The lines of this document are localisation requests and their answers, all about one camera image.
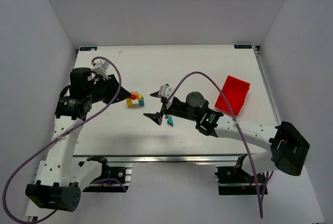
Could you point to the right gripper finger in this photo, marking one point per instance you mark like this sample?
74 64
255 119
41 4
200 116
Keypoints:
155 94
155 117

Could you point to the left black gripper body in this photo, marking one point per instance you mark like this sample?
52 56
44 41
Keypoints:
108 89

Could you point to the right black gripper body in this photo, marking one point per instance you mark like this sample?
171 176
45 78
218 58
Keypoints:
163 107

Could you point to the red cylinder block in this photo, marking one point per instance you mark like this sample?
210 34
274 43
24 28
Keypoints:
133 97

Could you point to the yellow arch block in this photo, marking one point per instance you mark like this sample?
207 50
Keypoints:
130 103

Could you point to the teal triangle block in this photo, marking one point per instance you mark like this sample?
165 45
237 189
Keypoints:
170 121

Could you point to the teal rectangular block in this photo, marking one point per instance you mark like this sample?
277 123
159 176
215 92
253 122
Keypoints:
141 101

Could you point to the red plastic bin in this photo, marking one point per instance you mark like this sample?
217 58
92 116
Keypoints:
235 91

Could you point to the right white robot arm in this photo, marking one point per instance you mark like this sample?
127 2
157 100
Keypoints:
284 148

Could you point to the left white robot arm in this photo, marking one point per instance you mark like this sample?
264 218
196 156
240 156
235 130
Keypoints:
56 187

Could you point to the left blue corner sticker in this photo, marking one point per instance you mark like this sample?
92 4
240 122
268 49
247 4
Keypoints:
88 48

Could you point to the blue corner sticker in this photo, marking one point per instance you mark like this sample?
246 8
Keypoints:
88 48
239 46

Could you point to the right blue corner sticker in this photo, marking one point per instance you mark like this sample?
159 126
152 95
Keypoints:
239 46

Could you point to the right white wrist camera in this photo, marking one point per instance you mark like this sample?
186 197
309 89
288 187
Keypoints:
166 93

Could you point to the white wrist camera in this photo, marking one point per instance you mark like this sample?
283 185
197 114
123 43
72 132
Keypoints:
100 67
166 93

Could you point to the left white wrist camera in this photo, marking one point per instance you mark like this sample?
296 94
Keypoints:
100 67

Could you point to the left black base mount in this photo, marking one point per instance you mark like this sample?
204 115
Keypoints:
113 178

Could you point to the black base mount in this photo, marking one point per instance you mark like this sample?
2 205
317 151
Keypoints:
113 178
232 180

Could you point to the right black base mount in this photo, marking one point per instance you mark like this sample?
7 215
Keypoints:
232 180

